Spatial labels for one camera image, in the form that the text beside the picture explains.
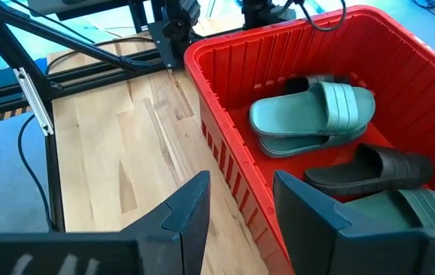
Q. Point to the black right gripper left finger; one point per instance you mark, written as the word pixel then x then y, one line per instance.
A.
pixel 179 237

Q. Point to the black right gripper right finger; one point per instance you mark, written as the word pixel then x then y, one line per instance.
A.
pixel 316 240

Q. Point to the black rubber slide sandal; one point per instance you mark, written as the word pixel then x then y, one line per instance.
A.
pixel 374 168

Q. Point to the green rubber slide sandal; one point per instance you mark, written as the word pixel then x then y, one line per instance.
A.
pixel 297 110
pixel 412 210
pixel 316 79

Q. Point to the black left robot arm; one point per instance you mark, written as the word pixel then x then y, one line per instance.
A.
pixel 180 23

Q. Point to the red plastic bin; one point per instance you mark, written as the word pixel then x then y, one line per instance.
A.
pixel 316 49

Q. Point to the black mounting plate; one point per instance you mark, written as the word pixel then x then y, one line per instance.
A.
pixel 163 53

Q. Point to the silver aluminium bar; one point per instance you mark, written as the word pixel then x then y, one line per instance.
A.
pixel 33 101

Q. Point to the yellow black hazard tape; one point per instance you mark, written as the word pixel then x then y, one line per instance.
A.
pixel 10 113

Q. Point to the black metal rig frame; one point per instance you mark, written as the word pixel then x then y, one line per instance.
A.
pixel 54 172

